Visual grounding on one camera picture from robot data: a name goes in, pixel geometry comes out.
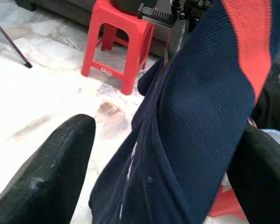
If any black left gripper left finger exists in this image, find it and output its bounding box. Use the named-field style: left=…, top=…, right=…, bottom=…
left=0, top=113, right=96, bottom=224

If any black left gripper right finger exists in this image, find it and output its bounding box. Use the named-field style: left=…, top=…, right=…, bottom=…
left=226, top=122, right=280, bottom=224

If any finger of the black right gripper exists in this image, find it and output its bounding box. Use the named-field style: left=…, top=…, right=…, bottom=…
left=167, top=20, right=189, bottom=62

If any navy jersey red stripe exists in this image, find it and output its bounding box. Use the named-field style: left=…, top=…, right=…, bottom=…
left=88, top=0, right=280, bottom=224

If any red plastic stool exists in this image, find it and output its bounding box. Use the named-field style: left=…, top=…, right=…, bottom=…
left=81, top=0, right=156, bottom=95
left=210, top=183, right=247, bottom=220

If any black plastic bucket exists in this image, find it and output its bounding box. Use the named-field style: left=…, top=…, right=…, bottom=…
left=109, top=0, right=160, bottom=17

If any grey fabric sofa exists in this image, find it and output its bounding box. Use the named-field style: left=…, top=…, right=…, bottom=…
left=14, top=0, right=172, bottom=57

